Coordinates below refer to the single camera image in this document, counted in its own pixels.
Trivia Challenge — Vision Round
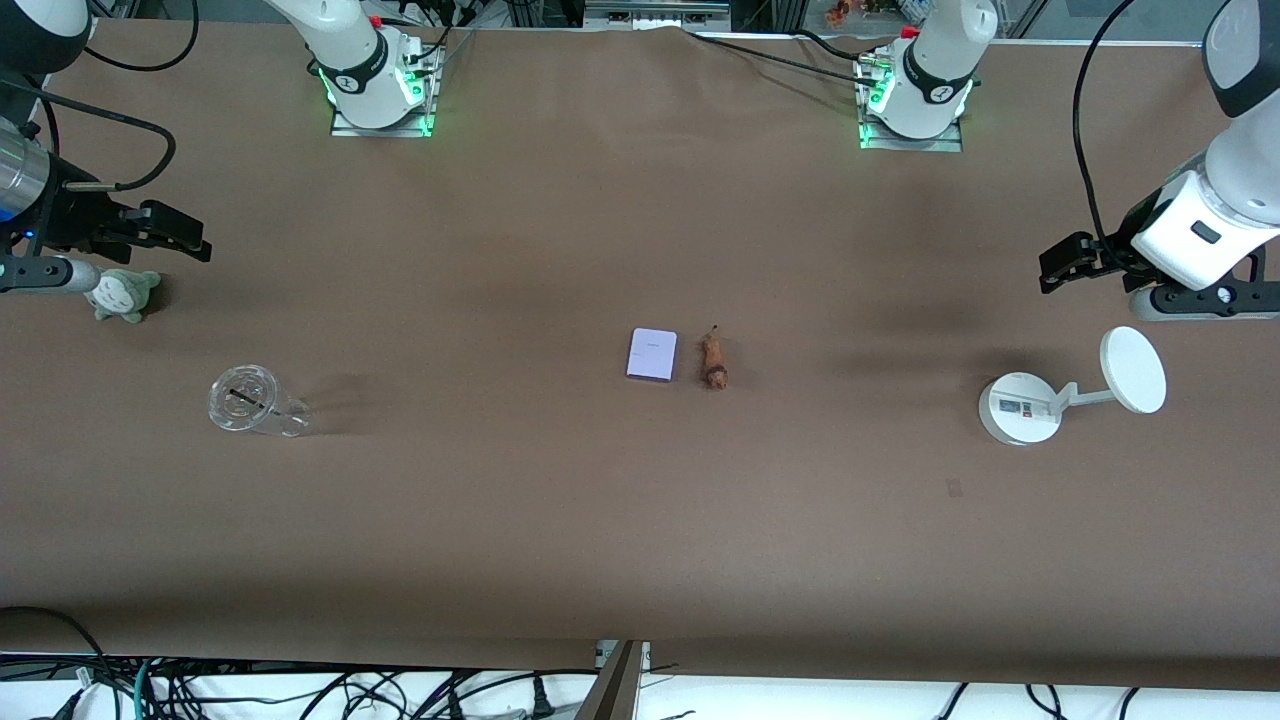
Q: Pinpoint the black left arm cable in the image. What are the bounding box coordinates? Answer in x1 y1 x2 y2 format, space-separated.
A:
1072 0 1143 253

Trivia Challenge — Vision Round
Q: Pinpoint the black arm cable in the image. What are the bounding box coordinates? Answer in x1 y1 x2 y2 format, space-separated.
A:
1072 0 1143 253
0 0 201 193

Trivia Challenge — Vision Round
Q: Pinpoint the white round phone stand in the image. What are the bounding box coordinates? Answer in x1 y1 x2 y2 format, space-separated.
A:
978 326 1168 447

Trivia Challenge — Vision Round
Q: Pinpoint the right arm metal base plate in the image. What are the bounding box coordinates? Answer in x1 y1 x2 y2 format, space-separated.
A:
329 28 439 139

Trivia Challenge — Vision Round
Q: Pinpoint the dark table support beam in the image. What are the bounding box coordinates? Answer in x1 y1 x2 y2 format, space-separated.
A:
574 640 652 720

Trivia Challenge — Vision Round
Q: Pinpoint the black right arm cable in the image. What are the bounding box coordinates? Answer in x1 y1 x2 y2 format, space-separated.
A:
0 0 201 193

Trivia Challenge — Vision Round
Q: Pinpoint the aluminium frame profile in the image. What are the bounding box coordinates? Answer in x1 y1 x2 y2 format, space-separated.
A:
584 0 733 31

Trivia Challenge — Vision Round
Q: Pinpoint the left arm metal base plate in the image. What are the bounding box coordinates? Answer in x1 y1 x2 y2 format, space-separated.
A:
856 52 965 154

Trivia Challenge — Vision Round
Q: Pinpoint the clear glass cup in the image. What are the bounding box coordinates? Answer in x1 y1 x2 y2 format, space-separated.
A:
207 364 313 438

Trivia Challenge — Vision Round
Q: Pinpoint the grey totoro plush toy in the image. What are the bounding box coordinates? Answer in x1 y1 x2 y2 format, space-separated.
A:
84 268 162 324

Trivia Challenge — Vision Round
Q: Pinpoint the thick black looped floor cable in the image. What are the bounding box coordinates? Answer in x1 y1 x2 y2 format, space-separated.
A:
0 605 107 693

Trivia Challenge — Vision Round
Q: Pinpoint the long black table cable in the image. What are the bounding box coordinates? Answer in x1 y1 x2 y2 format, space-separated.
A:
684 28 873 81

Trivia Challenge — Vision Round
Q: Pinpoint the short black table cable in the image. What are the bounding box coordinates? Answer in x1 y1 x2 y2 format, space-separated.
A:
790 28 866 59

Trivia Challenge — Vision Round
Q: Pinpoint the brown table cover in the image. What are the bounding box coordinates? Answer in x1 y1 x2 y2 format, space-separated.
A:
0 18 1280 691

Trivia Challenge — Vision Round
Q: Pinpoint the brown lion statue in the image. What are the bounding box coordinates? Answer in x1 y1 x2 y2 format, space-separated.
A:
698 324 730 392

